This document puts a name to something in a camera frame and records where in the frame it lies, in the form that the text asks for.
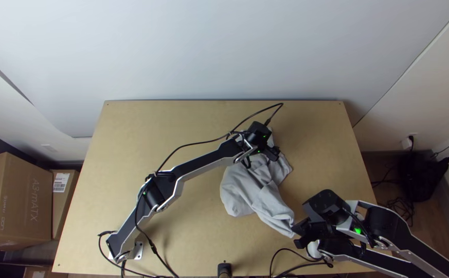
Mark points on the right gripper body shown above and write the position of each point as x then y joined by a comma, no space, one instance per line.
311,231

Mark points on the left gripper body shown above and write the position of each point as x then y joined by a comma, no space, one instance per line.
271,153

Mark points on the black bag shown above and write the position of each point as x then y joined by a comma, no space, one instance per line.
421,177

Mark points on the grey t-shirt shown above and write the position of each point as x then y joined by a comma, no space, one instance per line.
247,189

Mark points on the white wall socket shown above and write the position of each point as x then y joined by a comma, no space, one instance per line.
406,143

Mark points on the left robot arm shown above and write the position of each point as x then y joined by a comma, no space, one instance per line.
201,164

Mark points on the small cardboard box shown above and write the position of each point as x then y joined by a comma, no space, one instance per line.
64,200

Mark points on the large cardboard box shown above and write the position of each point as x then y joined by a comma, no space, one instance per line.
12,200

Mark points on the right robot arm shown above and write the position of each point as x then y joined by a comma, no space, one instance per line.
386,224

